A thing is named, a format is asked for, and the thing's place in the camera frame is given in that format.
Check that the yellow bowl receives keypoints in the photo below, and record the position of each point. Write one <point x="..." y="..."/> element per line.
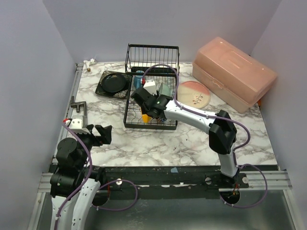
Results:
<point x="146" y="118"/>

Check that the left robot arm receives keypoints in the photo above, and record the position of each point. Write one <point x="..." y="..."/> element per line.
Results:
<point x="76" y="180"/>

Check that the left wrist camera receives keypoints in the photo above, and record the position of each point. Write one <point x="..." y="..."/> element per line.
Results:
<point x="78" y="124"/>

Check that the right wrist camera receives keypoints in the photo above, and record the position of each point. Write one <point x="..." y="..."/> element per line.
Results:
<point x="150" y="87"/>

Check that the pink beige round plate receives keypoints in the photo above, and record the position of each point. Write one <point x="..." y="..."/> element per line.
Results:
<point x="193" y="94"/>

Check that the mint green bowl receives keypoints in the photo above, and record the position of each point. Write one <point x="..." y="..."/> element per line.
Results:
<point x="164" y="89"/>

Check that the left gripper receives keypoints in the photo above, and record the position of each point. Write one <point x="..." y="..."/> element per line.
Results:
<point x="96" y="135"/>

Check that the pink plastic storage box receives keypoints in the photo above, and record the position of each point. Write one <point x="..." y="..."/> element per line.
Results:
<point x="234" y="76"/>

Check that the black round plate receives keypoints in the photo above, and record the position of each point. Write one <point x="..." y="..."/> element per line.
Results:
<point x="113" y="83"/>

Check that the black patterned square plate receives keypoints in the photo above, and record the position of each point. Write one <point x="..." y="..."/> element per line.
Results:
<point x="121" y="95"/>

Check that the blue floral mug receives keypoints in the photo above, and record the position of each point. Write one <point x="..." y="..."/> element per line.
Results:
<point x="137" y="79"/>

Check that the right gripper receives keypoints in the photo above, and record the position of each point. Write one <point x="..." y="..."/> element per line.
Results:
<point x="139" y="96"/>

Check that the red blue patterned bowl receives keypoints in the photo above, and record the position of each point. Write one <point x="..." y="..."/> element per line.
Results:
<point x="161" y="120"/>

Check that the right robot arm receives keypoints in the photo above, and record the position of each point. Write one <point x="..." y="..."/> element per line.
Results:
<point x="221" y="131"/>

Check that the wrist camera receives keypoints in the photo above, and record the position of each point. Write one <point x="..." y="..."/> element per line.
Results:
<point x="78" y="124"/>
<point x="150" y="87"/>

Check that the dark metal T handle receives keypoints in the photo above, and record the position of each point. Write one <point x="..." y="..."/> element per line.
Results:
<point x="78" y="105"/>

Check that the black wire dish rack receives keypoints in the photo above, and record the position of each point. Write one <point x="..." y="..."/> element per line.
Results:
<point x="142" y="57"/>

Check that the aluminium left rail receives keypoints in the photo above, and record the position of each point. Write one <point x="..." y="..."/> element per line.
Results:
<point x="69" y="110"/>

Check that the black front mounting bar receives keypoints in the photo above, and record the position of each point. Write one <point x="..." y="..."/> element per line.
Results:
<point x="169" y="182"/>

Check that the white corner fixture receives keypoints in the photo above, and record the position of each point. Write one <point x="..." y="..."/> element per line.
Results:
<point x="88" y="63"/>

